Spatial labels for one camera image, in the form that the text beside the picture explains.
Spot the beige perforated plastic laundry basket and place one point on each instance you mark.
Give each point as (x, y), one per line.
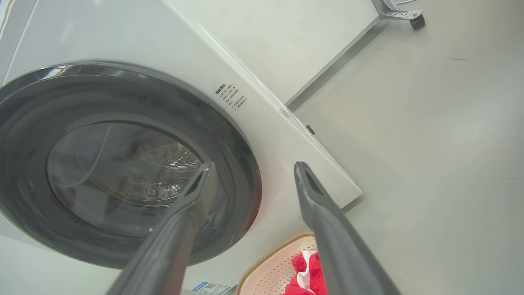
(270, 274)

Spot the white front-load washing machine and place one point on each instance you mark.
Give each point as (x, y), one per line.
(266, 135)

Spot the round black washing machine door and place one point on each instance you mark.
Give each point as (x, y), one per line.
(32, 123)

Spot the red and white garment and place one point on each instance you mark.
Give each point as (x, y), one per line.
(299, 262)

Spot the grey metal stand leg with caster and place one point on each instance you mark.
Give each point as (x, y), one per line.
(395, 14)

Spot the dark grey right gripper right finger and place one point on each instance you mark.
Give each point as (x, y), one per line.
(339, 246)

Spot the blue energy label sticker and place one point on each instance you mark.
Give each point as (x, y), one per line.
(211, 289)

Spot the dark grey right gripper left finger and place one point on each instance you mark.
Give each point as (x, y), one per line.
(172, 246)

